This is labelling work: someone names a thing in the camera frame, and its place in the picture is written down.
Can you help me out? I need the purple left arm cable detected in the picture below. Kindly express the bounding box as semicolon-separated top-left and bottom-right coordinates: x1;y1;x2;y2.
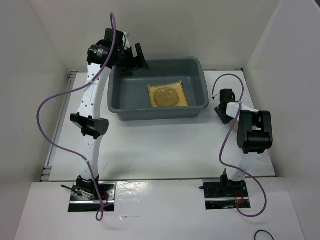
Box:
36;12;118;222

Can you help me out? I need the yellow woven bamboo mat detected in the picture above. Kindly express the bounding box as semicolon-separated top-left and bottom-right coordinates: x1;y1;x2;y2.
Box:
147;80;189;108

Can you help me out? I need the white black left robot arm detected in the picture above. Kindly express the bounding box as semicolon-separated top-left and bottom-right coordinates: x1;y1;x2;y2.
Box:
70;28;149;200

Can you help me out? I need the grey plastic bin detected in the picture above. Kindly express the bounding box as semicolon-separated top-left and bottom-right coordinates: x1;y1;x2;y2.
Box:
107;57;209;121

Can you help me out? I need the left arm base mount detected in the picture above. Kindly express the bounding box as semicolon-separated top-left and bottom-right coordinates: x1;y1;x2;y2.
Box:
61;181;117;213

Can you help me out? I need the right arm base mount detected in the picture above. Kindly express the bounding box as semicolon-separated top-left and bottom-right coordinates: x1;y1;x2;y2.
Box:
198;180;251;210

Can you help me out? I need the clear glass plate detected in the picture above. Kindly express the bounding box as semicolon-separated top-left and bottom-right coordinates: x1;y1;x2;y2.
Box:
152;87;180;107

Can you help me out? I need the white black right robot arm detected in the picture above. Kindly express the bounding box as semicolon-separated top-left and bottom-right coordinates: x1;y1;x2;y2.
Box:
214;89;273;197

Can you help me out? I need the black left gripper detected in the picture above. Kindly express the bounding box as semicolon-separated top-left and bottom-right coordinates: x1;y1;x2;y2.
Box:
115;43;150;77

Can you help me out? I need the black cable loop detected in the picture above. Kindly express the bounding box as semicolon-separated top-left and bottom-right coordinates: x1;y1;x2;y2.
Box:
254;229;275;240

